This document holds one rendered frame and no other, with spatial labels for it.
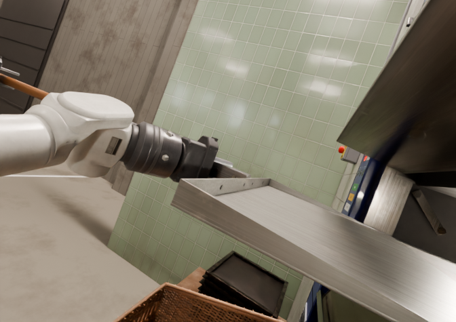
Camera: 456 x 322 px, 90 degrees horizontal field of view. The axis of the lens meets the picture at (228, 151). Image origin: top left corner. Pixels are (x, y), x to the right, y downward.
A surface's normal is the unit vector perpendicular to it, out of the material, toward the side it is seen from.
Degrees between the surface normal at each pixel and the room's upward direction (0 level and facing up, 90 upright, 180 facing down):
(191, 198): 90
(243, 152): 90
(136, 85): 90
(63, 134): 78
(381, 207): 90
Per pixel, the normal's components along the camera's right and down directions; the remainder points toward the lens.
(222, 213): -0.33, -0.11
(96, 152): 0.32, 0.49
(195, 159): 0.53, 0.22
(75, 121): 0.39, -0.20
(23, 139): 0.94, -0.16
